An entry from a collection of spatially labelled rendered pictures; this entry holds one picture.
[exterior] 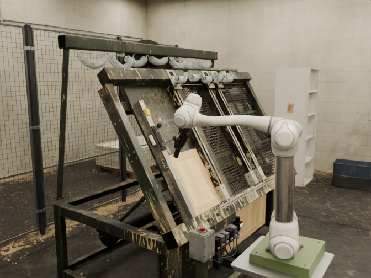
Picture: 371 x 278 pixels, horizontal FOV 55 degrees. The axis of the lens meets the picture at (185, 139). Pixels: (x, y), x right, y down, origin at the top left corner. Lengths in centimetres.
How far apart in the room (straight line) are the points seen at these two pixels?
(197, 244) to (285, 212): 59
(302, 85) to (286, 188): 445
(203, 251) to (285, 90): 453
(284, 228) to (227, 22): 692
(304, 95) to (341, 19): 198
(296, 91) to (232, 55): 250
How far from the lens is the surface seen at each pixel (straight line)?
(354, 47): 757
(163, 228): 241
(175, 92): 301
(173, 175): 256
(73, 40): 296
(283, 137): 183
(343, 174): 669
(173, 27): 933
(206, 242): 224
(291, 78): 636
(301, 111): 632
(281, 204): 200
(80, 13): 837
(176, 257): 242
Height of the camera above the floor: 187
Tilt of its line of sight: 10 degrees down
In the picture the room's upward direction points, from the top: straight up
